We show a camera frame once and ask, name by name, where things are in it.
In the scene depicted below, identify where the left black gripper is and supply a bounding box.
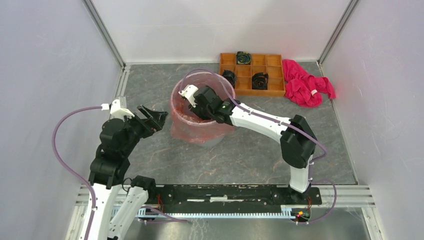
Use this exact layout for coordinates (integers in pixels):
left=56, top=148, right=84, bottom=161
left=122, top=103, right=168, bottom=155

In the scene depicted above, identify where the red translucent trash bag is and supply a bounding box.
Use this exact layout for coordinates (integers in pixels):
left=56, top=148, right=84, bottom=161
left=169, top=72, right=237, bottom=144

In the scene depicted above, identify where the grey plastic trash bin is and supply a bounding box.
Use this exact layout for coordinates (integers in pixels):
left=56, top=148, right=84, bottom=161
left=169, top=72, right=237, bottom=148

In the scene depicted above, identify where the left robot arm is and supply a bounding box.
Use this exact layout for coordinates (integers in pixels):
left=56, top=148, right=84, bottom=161
left=80, top=100, right=168, bottom=240

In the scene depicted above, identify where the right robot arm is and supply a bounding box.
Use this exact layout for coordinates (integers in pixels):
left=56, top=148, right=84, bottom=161
left=179, top=84, right=318, bottom=204

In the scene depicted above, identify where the black rolled belt right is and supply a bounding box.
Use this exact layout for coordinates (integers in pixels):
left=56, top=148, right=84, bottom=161
left=251, top=72, right=269, bottom=90

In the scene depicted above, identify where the dark rolled belt top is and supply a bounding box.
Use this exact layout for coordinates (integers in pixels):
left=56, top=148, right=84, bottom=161
left=236, top=51, right=252, bottom=65

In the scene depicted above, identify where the orange compartment tray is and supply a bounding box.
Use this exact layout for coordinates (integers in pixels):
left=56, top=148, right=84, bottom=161
left=219, top=53, right=286, bottom=97

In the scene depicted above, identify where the pink crumpled cloth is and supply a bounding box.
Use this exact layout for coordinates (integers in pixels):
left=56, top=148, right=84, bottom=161
left=282, top=59, right=336, bottom=108

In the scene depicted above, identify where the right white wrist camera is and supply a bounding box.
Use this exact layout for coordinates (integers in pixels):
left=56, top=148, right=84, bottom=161
left=178, top=84, right=199, bottom=108

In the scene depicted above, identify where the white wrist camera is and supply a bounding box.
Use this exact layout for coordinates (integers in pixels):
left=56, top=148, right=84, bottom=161
left=100, top=96, right=135, bottom=121
left=178, top=84, right=199, bottom=108

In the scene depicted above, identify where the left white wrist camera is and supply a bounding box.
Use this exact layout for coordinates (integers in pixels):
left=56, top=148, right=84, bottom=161
left=100, top=96, right=135, bottom=121

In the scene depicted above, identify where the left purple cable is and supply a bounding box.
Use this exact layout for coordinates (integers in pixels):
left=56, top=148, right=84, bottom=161
left=51, top=105, right=112, bottom=240

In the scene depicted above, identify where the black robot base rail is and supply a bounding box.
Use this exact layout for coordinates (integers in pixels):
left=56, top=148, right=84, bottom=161
left=130, top=176, right=323, bottom=214

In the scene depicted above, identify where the white slotted cable duct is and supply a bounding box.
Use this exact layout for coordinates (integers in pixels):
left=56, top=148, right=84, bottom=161
left=111, top=206, right=297, bottom=220

